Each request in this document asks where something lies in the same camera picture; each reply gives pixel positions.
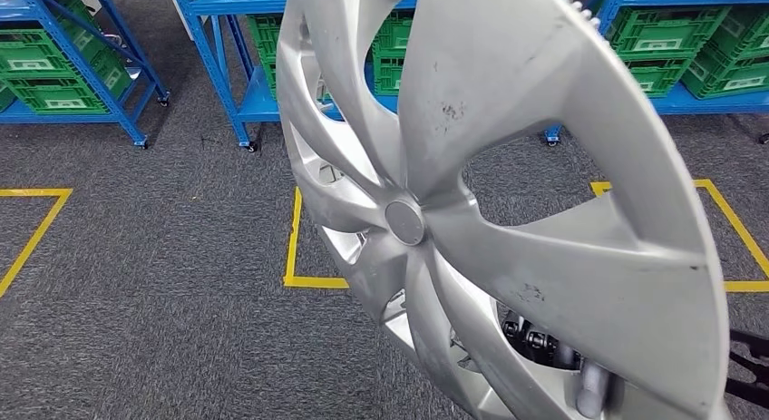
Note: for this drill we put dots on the yellow floor tape square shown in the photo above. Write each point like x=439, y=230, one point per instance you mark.
x=748, y=286
x=36, y=192

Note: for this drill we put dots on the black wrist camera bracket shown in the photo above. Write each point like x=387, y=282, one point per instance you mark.
x=751, y=345

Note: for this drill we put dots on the silver wheel hubcap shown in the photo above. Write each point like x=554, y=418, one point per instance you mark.
x=511, y=105

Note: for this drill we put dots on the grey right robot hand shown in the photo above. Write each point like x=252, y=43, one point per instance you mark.
x=592, y=387

